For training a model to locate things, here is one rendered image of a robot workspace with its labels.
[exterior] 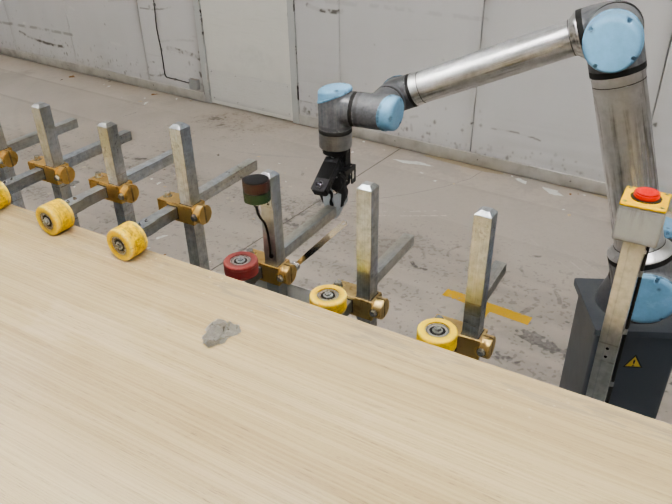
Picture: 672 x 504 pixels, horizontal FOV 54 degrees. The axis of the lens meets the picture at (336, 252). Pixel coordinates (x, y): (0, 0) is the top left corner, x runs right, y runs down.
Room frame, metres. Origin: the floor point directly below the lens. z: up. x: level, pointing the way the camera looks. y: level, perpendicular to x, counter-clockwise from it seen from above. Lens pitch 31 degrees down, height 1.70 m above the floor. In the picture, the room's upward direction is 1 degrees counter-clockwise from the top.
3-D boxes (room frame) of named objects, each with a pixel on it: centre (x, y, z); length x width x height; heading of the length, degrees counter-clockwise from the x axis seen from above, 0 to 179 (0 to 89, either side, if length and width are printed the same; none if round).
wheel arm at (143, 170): (1.67, 0.58, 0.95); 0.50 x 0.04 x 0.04; 149
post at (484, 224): (1.08, -0.28, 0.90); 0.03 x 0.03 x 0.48; 59
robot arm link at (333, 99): (1.67, -0.01, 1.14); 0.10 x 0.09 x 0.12; 67
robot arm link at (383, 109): (1.64, -0.11, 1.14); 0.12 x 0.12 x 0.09; 67
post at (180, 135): (1.47, 0.36, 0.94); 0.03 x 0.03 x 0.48; 59
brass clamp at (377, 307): (1.22, -0.05, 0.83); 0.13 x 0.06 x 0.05; 59
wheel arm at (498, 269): (1.19, -0.30, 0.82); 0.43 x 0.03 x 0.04; 149
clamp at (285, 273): (1.35, 0.17, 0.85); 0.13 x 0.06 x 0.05; 59
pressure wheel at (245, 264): (1.29, 0.22, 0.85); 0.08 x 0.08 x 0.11
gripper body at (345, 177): (1.68, -0.01, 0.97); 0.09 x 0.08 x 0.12; 149
